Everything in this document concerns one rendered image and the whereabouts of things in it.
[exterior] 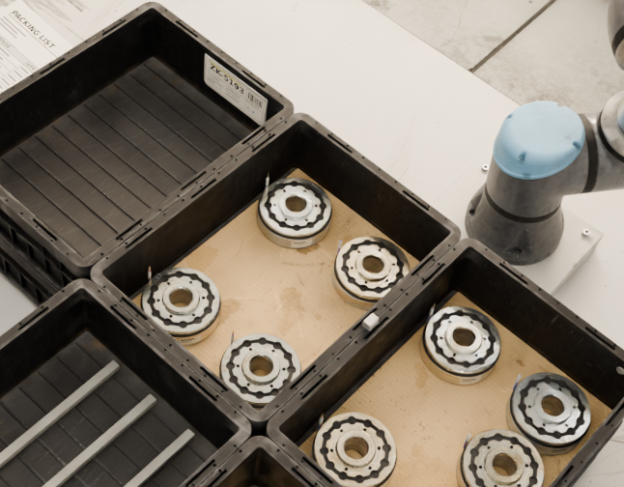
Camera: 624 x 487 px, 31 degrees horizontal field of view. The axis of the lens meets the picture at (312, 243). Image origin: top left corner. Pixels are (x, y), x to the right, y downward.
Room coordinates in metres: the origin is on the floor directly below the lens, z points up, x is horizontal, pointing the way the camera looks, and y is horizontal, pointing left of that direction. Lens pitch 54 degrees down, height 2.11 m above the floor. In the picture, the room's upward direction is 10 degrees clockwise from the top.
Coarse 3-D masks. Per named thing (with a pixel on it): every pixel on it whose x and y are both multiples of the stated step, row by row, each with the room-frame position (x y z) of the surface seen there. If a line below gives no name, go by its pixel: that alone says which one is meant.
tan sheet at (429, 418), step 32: (416, 352) 0.77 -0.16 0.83; (512, 352) 0.80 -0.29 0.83; (384, 384) 0.72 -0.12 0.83; (416, 384) 0.73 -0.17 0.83; (448, 384) 0.73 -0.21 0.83; (480, 384) 0.74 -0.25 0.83; (512, 384) 0.75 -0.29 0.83; (576, 384) 0.77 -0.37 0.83; (384, 416) 0.67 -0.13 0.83; (416, 416) 0.68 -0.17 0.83; (448, 416) 0.69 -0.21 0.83; (480, 416) 0.69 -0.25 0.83; (416, 448) 0.63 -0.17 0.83; (448, 448) 0.64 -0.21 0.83; (576, 448) 0.67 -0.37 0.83; (416, 480) 0.59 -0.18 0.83; (448, 480) 0.60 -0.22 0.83; (544, 480) 0.62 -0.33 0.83
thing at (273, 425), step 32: (448, 256) 0.86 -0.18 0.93; (480, 256) 0.88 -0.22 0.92; (416, 288) 0.81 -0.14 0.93; (384, 320) 0.76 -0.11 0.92; (576, 320) 0.80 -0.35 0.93; (352, 352) 0.70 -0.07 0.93; (608, 352) 0.76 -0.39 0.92; (320, 384) 0.65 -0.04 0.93; (288, 416) 0.60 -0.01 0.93; (608, 416) 0.67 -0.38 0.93; (288, 448) 0.56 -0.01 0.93; (320, 480) 0.53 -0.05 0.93
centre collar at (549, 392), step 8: (544, 392) 0.72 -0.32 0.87; (552, 392) 0.73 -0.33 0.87; (560, 392) 0.73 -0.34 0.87; (536, 400) 0.71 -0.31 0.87; (560, 400) 0.72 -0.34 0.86; (568, 400) 0.72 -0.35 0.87; (536, 408) 0.70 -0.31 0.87; (568, 408) 0.71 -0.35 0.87; (544, 416) 0.69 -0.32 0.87; (552, 416) 0.69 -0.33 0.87; (560, 416) 0.69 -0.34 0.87; (568, 416) 0.70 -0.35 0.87
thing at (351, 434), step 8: (352, 432) 0.62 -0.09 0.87; (360, 432) 0.62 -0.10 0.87; (344, 440) 0.61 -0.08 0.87; (360, 440) 0.62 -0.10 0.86; (368, 440) 0.62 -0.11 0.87; (336, 448) 0.60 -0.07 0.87; (368, 448) 0.61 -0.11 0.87; (344, 456) 0.59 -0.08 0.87; (368, 456) 0.59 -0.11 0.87; (344, 464) 0.58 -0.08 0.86; (352, 464) 0.58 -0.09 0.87; (360, 464) 0.58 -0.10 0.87; (368, 464) 0.59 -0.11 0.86
